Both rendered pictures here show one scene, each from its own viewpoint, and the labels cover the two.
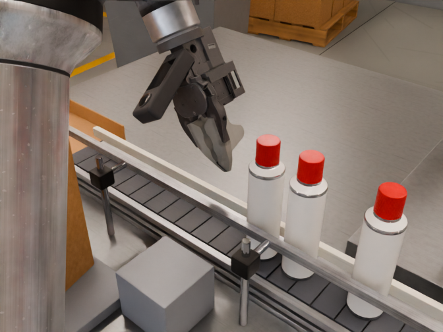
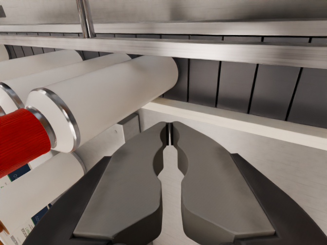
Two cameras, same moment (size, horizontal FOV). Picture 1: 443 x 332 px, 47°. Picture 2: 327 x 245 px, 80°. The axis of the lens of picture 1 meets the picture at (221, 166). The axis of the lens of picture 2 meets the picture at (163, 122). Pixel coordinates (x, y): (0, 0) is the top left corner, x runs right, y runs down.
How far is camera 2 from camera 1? 0.71 m
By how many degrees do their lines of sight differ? 61
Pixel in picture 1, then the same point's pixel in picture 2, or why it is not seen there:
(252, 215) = (117, 65)
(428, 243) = (91, 144)
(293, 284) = not seen: hidden behind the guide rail
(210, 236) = not seen: hidden behind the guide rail
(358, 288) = (14, 37)
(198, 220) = (267, 71)
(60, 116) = not seen: outside the picture
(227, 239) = (205, 61)
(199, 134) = (202, 185)
